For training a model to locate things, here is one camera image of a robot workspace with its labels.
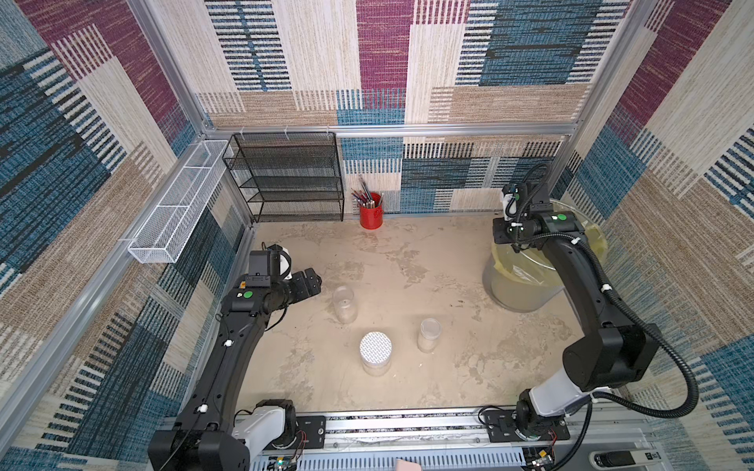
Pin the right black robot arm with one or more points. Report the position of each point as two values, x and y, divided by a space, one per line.
617 346

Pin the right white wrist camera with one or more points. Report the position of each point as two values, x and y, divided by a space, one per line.
512 195

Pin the jar with patterned white lid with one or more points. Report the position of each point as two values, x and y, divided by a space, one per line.
376 352

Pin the aluminium front rail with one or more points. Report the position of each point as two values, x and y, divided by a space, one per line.
602 438

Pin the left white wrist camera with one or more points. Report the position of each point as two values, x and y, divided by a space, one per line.
268 266

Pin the black wire mesh shelf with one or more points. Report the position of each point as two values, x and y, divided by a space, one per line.
288 177

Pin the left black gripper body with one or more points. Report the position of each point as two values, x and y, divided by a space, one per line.
297 289

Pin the empty clear plastic jar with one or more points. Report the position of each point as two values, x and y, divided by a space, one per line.
344 304

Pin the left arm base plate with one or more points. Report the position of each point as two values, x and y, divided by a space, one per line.
310 434

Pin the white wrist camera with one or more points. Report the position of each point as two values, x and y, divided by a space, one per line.
512 195
268 266

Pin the pens in red cup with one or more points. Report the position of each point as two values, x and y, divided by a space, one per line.
364 197

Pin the small jar with rice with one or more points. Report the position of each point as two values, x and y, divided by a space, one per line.
429 333

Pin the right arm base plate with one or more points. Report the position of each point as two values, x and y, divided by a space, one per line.
501 427

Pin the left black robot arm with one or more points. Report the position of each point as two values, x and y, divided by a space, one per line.
206 434

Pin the white wire mesh basket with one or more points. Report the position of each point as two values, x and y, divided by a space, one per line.
167 230

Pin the bin with yellow bag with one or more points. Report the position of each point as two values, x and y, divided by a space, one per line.
524 276

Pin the red pen holder cup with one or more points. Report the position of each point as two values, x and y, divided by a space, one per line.
371 212

